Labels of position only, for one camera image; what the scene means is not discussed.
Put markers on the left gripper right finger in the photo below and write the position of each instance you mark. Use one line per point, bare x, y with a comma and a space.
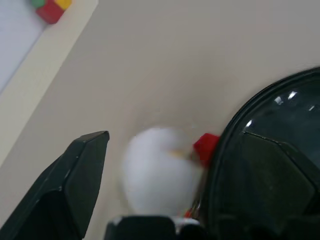
262, 200

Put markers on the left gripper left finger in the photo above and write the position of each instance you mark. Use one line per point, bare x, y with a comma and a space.
62, 190

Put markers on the black paddle cover pouch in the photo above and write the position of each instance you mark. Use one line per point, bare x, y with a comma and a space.
228, 132

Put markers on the white fluffy pompom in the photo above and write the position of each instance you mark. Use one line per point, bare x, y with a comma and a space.
155, 175

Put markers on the red toy block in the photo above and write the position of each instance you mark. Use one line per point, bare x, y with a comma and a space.
50, 12

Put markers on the yellow toy block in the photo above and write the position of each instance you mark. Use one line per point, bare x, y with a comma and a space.
63, 3

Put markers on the green toy block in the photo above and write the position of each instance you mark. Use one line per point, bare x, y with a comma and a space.
37, 2

